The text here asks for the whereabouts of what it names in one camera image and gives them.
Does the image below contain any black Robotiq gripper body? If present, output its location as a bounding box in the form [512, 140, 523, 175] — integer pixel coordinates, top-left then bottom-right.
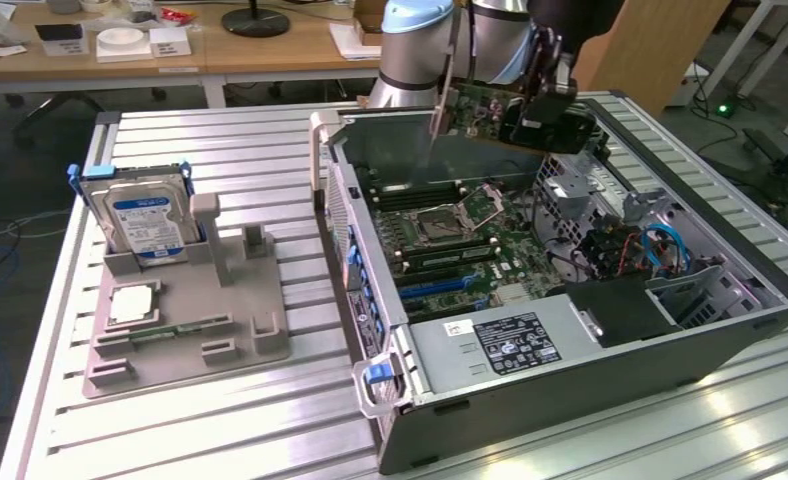
[528, 0, 627, 56]

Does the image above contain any green GPU card black shroud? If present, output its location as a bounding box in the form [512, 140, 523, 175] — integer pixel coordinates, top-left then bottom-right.
[427, 9, 600, 156]

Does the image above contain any wooden cabinet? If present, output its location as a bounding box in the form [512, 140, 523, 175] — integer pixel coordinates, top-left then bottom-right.
[553, 0, 734, 114]

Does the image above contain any metal disk bay cage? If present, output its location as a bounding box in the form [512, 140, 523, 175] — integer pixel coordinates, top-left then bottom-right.
[533, 149, 669, 222]

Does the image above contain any metal socket cover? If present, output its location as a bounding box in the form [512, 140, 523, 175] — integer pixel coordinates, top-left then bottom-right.
[460, 183, 511, 226]

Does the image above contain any white paper stack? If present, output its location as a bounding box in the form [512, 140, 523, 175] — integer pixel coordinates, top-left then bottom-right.
[329, 22, 384, 61]

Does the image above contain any CPU socket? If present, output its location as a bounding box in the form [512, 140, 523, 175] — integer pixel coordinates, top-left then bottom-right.
[412, 202, 487, 249]

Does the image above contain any green motherboard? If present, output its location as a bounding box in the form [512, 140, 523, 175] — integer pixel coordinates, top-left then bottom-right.
[367, 179, 569, 324]

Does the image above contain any black floor stand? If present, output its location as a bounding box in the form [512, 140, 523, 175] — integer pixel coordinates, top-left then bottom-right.
[740, 127, 788, 176]

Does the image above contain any blue expansion slot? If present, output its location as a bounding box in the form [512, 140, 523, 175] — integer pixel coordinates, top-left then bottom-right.
[399, 277, 468, 300]

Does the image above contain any black round lamp base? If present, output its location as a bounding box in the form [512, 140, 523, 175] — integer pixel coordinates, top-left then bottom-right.
[220, 0, 293, 38]

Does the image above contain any grey power supply unit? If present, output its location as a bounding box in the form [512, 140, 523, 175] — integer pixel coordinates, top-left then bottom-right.
[407, 292, 613, 394]

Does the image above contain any small white labelled box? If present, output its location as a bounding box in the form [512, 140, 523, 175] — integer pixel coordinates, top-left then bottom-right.
[148, 26, 193, 58]

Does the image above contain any black open PC case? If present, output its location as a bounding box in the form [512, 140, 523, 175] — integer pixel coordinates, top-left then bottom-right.
[308, 97, 788, 476]

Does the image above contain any white round tape dish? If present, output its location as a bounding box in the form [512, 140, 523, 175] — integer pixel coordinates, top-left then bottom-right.
[96, 27, 154, 64]

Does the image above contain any hard disk with blue caddy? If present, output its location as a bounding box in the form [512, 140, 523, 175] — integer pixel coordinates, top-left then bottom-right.
[65, 160, 200, 267]

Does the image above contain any grey plastic parts rack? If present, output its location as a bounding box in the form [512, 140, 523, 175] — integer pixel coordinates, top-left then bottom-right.
[84, 193, 296, 400]

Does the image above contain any white box black top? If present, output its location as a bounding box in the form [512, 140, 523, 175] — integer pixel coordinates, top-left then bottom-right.
[36, 23, 92, 57]

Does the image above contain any green RAM stick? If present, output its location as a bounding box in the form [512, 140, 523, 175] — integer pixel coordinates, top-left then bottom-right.
[126, 322, 213, 344]

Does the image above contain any silver CPU chip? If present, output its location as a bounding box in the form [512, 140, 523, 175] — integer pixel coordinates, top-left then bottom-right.
[109, 287, 160, 324]

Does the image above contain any black office chair base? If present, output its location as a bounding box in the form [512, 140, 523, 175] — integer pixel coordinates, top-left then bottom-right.
[6, 90, 106, 147]

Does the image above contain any wooden desk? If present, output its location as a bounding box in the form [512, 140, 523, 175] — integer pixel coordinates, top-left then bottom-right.
[0, 0, 569, 96]

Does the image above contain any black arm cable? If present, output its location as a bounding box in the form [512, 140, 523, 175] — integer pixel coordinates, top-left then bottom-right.
[464, 0, 480, 82]

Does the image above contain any white desk frame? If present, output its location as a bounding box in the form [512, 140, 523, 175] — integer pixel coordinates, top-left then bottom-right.
[697, 0, 788, 136]

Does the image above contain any blue wire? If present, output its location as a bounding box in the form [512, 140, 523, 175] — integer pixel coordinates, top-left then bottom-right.
[637, 224, 696, 279]

